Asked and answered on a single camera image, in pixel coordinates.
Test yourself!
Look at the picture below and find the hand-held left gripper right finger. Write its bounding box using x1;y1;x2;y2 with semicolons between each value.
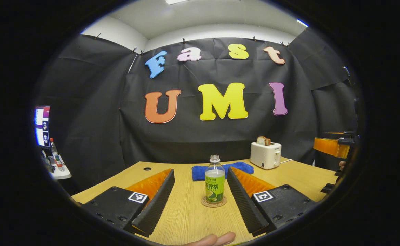
227;166;317;237

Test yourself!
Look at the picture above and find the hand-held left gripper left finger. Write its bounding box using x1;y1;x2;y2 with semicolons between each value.
80;168;175;238

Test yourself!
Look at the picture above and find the green label water bottle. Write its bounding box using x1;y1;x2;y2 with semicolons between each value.
205;154;225;204

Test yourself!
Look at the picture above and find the round wooden coaster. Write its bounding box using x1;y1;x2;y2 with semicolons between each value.
201;195;227;208

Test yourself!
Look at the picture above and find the red label bottle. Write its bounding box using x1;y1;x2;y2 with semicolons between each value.
50;138;65;172

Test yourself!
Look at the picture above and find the blue towel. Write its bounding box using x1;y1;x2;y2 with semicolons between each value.
191;162;254;181

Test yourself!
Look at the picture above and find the white toaster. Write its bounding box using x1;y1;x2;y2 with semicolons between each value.
250;142;282;170

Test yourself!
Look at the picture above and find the computer monitor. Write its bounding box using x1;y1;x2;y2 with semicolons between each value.
34;106;51;147

